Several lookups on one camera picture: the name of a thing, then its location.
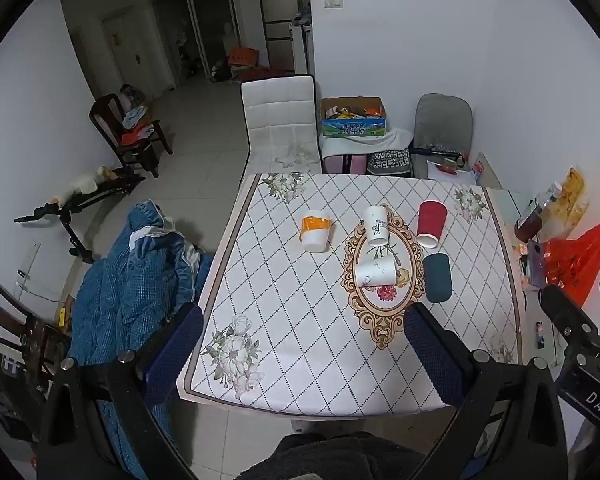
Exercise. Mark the white paper cup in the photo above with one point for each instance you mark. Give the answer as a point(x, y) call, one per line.
point(375, 272)
point(376, 225)

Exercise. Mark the person's dark trousers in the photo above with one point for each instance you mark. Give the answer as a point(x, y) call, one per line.
point(330, 457)

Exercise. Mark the small dark phone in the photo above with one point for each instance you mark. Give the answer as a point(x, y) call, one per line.
point(540, 335)

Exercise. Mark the brown drink bottle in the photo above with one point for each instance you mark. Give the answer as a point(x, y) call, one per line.
point(530, 220)

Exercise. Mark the dark teal cup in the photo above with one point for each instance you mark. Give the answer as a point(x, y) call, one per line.
point(438, 277)

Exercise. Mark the dark wooden chair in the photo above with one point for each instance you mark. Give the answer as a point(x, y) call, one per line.
point(10, 330)
point(115, 120)

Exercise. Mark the floral diamond-pattern tablecloth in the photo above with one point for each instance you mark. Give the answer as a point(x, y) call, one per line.
point(290, 310)

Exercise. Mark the blue quilted blanket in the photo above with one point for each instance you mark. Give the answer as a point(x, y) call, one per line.
point(125, 300)

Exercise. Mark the white cloth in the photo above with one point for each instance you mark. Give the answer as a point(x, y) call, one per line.
point(365, 141)

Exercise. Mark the printed cardboard box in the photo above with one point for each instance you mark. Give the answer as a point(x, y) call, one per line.
point(352, 120)

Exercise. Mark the grey padded chair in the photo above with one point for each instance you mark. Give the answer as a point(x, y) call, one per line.
point(440, 125)

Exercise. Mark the white padded chair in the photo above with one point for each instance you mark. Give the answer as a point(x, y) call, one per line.
point(280, 120)

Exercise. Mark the black folding umbrella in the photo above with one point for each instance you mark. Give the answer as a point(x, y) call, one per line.
point(437, 150)

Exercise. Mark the black patterned bag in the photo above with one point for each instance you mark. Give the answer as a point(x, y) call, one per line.
point(389, 162)

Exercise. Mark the yellow snack bag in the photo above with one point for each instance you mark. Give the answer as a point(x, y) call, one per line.
point(572, 197)

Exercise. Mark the orange storage box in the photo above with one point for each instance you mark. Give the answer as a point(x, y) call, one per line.
point(243, 56)

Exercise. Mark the orange and white cup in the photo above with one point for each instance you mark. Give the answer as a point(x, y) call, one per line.
point(315, 232)

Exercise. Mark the black exercise machine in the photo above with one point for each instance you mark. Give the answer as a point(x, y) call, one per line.
point(75, 205)

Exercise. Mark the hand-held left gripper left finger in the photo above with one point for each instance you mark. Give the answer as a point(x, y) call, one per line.
point(174, 350)

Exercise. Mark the clothes pile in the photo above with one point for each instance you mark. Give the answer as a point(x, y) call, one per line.
point(137, 125)

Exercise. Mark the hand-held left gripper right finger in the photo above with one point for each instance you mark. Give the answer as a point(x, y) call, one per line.
point(434, 357)

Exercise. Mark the orange plastic bag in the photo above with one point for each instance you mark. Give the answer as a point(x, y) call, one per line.
point(575, 262)

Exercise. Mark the red paper cup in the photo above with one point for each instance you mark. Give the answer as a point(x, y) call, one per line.
point(431, 222)

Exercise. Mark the white paper sheets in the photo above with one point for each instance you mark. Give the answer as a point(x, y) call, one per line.
point(447, 172)

